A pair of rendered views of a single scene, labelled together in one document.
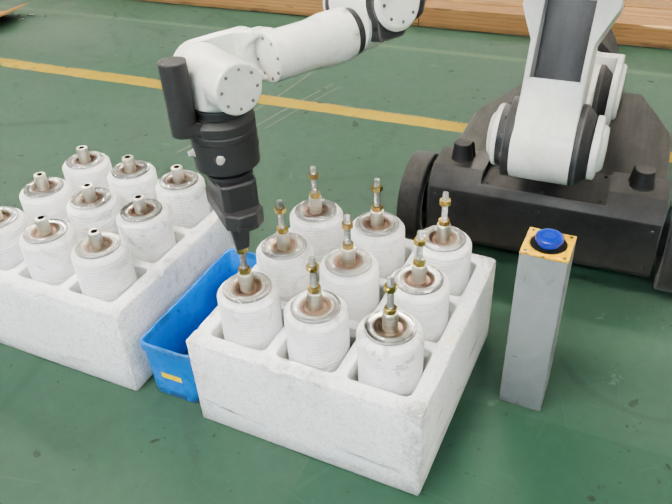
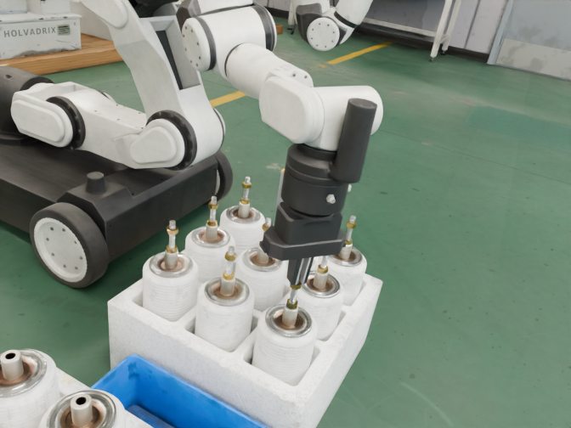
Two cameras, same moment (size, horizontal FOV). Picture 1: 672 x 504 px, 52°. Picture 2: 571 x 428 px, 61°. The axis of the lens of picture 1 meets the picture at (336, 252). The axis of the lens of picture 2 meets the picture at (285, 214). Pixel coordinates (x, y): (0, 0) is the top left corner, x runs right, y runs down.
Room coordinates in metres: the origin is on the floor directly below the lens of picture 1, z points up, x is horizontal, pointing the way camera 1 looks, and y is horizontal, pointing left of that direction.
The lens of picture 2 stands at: (0.90, 0.72, 0.76)
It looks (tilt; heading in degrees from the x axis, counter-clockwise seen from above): 29 degrees down; 266
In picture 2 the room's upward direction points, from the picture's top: 9 degrees clockwise
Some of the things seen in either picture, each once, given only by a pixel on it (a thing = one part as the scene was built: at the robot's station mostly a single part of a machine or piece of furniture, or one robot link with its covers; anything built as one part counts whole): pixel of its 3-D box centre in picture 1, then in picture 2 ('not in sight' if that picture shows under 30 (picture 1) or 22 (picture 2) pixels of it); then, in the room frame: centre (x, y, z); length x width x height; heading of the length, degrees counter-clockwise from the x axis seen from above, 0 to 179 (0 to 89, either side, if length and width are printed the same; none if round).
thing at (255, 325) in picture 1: (253, 331); (280, 362); (0.83, 0.14, 0.16); 0.10 x 0.10 x 0.18
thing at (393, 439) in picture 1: (351, 336); (252, 324); (0.88, -0.02, 0.09); 0.39 x 0.39 x 0.18; 63
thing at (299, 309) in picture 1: (315, 306); (319, 284); (0.78, 0.03, 0.25); 0.08 x 0.08 x 0.01
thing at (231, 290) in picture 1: (247, 287); (288, 320); (0.83, 0.14, 0.25); 0.08 x 0.08 x 0.01
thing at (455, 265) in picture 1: (440, 281); (239, 250); (0.93, -0.18, 0.16); 0.10 x 0.10 x 0.18
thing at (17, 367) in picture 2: (177, 174); (12, 365); (1.18, 0.30, 0.26); 0.02 x 0.02 x 0.03
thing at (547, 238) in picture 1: (549, 240); not in sight; (0.82, -0.31, 0.32); 0.04 x 0.04 x 0.02
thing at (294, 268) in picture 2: not in sight; (291, 265); (0.84, 0.14, 0.36); 0.03 x 0.02 x 0.06; 114
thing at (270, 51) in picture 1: (233, 64); (305, 104); (0.86, 0.12, 0.59); 0.13 x 0.09 x 0.07; 125
